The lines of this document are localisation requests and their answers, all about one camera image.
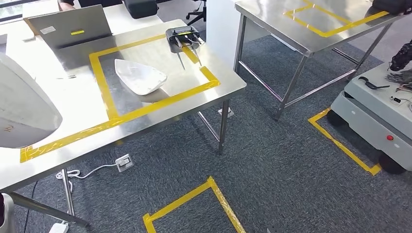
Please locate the yellow floor tape outline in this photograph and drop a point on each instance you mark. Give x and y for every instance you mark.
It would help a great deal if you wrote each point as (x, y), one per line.
(341, 145)

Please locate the white desk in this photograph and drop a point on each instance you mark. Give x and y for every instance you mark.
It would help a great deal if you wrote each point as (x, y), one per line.
(222, 32)
(128, 24)

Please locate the white curved shell part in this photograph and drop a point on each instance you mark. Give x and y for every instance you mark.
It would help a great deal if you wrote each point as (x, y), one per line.
(138, 77)
(25, 106)

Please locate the black device with metal probes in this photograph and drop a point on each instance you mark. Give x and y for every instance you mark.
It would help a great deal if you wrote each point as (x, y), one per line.
(173, 45)

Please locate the black hook-shaped part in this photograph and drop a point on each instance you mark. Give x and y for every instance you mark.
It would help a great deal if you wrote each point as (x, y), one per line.
(370, 85)

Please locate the white floor socket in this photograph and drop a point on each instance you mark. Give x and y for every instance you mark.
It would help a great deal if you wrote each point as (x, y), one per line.
(124, 163)
(226, 112)

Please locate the black hanging robot arm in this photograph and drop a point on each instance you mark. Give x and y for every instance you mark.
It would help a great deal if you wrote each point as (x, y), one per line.
(400, 58)

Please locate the yellow tape rectangle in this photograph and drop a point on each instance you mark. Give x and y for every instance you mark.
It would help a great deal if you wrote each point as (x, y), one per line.
(64, 141)
(193, 92)
(354, 24)

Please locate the small white card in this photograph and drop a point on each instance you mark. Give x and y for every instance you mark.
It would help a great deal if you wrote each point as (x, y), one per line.
(29, 39)

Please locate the steel workbench table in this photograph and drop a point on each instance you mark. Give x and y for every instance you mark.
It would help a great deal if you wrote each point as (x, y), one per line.
(180, 77)
(273, 19)

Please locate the dark gripper parts pile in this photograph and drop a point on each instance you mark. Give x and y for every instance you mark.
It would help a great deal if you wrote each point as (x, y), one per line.
(402, 78)

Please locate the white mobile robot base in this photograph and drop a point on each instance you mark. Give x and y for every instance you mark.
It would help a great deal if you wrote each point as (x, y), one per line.
(370, 128)

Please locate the grey laptop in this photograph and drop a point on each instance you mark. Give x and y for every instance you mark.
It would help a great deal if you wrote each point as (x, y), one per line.
(70, 22)

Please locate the black office chair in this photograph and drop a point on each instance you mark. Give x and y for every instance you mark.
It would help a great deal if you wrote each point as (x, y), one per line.
(202, 8)

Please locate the white power strip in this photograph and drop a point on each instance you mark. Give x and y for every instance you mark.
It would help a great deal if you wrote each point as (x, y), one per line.
(59, 228)

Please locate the black bag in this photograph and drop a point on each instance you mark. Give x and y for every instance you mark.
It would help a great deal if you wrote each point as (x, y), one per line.
(138, 8)
(392, 4)

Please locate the yellow floor tape square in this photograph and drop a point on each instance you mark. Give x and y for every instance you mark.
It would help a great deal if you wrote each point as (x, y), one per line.
(180, 197)

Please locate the small electronic part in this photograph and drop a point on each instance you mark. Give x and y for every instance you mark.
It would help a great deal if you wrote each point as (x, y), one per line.
(396, 100)

